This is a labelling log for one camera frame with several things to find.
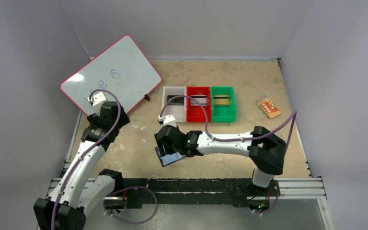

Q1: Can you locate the blue leather card holder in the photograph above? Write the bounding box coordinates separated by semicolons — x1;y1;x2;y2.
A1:
155;147;185;167

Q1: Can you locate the white plastic bin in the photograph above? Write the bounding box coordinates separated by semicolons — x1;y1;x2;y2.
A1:
161;86;187;122

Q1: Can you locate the red plastic bin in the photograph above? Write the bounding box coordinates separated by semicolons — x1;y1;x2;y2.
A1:
186;86;212;122

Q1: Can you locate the green plastic bin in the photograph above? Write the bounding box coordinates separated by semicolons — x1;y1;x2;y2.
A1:
210;86;237;123

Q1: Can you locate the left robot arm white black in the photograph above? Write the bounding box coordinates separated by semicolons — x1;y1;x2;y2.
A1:
33;102;130;230

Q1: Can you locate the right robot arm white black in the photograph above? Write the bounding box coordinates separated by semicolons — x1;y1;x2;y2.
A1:
155;125;288;195

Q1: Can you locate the silver credit card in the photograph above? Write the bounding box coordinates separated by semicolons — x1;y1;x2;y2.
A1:
190;95;208;106

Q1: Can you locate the orange card with pattern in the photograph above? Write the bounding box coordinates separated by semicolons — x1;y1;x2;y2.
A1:
257;98;282;119

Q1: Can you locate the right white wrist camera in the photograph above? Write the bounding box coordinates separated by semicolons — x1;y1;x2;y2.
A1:
157;115;177;127

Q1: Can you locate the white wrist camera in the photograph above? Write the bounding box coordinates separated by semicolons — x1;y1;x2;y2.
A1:
89;91;108;107
157;115;177;127

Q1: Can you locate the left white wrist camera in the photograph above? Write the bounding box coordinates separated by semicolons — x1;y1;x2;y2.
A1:
89;91;108;107

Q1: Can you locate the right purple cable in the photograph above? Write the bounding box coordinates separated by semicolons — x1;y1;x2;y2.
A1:
158;95;298;217

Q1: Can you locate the whiteboard with pink frame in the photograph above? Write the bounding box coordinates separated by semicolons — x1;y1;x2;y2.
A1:
60;34;161;115

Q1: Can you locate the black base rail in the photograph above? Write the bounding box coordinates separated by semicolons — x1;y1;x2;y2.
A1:
93;177;281;210

